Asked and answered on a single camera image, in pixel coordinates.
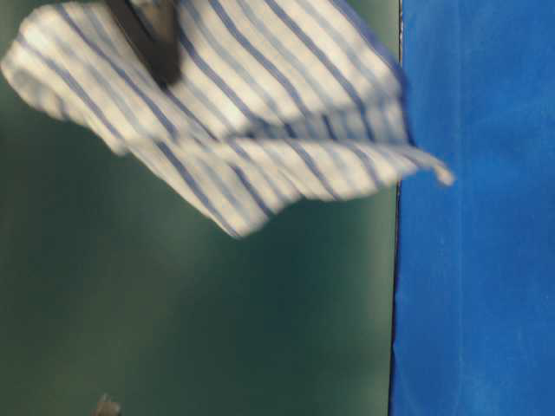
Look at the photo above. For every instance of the grey gripper finger tip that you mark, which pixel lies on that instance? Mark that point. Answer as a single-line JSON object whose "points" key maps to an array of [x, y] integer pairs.
{"points": [[105, 406]]}

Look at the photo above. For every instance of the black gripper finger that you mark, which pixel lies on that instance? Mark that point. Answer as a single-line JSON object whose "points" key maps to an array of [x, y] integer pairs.
{"points": [[151, 29]]}

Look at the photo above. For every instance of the white blue-striped towel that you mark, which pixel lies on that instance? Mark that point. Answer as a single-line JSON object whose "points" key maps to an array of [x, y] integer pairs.
{"points": [[276, 101]]}

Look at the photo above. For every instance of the blue table cloth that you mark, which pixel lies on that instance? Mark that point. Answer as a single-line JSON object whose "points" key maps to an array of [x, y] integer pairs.
{"points": [[474, 292]]}

